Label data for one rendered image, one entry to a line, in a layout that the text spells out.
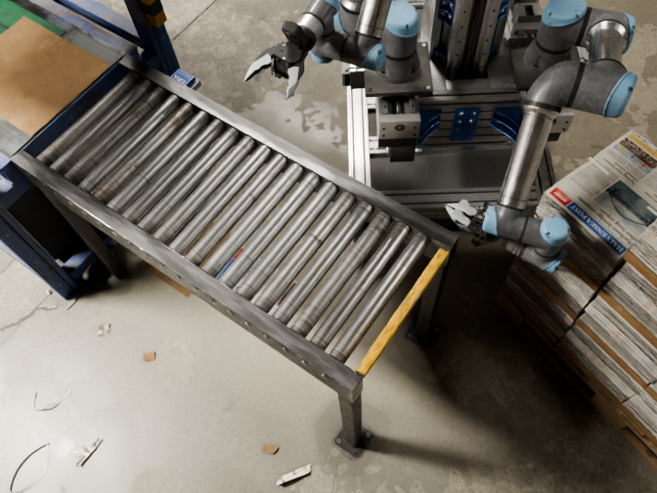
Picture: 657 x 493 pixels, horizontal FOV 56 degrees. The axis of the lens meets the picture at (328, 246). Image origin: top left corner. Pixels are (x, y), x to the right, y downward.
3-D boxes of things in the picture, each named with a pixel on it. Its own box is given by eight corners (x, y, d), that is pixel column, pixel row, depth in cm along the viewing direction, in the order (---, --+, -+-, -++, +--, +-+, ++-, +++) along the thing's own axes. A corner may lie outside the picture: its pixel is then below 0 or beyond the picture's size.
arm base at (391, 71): (373, 51, 210) (373, 28, 201) (417, 49, 209) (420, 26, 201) (375, 84, 203) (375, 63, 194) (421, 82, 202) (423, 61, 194)
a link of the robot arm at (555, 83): (537, 49, 154) (479, 234, 165) (582, 59, 151) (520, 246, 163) (535, 55, 165) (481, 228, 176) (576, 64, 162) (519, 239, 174)
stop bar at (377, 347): (450, 255, 174) (451, 251, 173) (365, 380, 159) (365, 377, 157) (439, 249, 175) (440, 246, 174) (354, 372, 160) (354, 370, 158)
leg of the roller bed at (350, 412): (364, 435, 230) (364, 387, 170) (355, 449, 228) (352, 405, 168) (351, 426, 232) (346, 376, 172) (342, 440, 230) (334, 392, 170)
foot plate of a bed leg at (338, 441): (378, 432, 230) (378, 431, 229) (357, 466, 225) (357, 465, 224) (349, 412, 234) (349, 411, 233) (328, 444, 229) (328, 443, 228)
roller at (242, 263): (324, 183, 194) (323, 173, 190) (230, 296, 177) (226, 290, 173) (311, 175, 196) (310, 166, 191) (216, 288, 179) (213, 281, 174)
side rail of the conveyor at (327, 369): (363, 388, 170) (363, 377, 159) (352, 405, 168) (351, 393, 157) (38, 169, 211) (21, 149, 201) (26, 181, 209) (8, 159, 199)
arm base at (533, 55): (520, 45, 208) (527, 22, 199) (565, 43, 207) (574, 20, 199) (527, 78, 201) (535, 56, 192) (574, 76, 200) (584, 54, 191)
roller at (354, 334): (431, 243, 182) (433, 235, 178) (341, 371, 165) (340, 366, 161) (416, 235, 184) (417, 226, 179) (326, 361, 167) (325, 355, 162)
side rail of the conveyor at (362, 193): (455, 253, 188) (460, 235, 177) (446, 267, 186) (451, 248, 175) (139, 76, 229) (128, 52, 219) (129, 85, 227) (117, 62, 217)
